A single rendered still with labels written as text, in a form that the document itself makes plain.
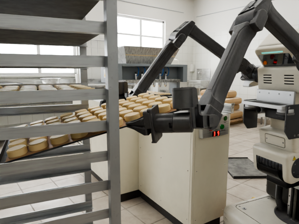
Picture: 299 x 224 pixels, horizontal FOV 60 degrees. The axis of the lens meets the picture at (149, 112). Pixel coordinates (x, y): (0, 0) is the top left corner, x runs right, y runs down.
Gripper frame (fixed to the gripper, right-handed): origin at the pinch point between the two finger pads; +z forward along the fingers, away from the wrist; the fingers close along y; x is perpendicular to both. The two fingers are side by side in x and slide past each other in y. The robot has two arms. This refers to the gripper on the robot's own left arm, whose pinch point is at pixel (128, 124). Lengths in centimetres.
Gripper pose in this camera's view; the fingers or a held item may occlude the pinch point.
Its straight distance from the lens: 79.6
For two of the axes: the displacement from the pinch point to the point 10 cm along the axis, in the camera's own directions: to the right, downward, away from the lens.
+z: -9.3, 0.5, 3.7
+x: 3.5, -2.7, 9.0
